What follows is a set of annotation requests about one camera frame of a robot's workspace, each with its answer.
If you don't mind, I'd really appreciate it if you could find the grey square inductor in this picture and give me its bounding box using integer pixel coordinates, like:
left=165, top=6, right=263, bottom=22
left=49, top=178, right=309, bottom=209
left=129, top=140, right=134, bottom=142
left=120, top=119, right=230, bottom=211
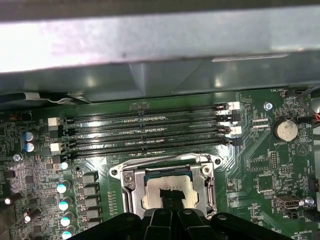
left=81, top=185, right=99, bottom=196
left=81, top=174, right=99, bottom=185
left=83, top=197, right=99, bottom=208
left=84, top=208, right=100, bottom=220

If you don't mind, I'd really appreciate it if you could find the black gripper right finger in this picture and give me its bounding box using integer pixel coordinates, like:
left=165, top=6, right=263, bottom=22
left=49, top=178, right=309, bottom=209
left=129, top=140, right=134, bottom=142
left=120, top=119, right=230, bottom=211
left=173, top=189, right=296, bottom=240

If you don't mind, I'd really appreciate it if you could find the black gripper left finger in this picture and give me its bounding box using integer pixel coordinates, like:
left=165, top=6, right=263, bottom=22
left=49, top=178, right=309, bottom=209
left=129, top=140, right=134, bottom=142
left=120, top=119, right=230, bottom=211
left=66, top=188, right=174, bottom=240

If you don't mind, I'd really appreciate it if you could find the round coin battery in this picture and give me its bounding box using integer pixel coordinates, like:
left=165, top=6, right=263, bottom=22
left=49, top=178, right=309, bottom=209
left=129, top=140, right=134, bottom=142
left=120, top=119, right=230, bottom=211
left=274, top=119, right=299, bottom=143

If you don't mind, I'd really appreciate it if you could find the black RAM slot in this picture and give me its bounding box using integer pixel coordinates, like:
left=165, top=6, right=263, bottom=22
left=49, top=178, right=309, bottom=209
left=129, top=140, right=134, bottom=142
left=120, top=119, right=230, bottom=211
left=49, top=125, right=243, bottom=156
left=48, top=112, right=243, bottom=141
left=47, top=101, right=241, bottom=127
left=51, top=137, right=243, bottom=164

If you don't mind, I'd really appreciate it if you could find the CPU socket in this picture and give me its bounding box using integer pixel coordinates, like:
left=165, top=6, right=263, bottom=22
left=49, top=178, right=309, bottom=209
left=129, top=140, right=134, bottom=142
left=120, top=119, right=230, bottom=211
left=109, top=154, right=223, bottom=218

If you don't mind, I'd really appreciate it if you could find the thin metal locking lever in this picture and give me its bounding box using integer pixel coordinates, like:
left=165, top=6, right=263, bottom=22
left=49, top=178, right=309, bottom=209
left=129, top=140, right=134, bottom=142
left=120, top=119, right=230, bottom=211
left=119, top=154, right=223, bottom=168

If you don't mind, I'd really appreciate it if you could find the internal USB connector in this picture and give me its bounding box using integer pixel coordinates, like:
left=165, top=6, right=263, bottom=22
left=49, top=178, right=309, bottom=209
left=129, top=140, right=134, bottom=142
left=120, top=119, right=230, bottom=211
left=274, top=194, right=301, bottom=210

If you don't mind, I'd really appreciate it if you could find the black sleeved wire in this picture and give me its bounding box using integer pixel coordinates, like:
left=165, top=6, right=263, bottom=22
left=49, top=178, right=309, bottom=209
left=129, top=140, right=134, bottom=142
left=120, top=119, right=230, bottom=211
left=297, top=83, right=320, bottom=121

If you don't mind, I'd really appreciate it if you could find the silver CPU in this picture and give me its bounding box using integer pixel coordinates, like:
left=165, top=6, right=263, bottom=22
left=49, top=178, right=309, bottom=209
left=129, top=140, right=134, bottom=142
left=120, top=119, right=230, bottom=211
left=142, top=169, right=200, bottom=211

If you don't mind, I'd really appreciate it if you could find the open black PC case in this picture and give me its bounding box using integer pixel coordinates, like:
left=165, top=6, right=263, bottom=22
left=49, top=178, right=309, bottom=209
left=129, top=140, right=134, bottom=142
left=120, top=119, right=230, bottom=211
left=0, top=0, right=320, bottom=105

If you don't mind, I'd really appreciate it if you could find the green motherboard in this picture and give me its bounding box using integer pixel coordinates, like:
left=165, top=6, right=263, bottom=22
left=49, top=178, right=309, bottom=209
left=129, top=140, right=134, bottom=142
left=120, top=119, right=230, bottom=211
left=0, top=87, right=320, bottom=240

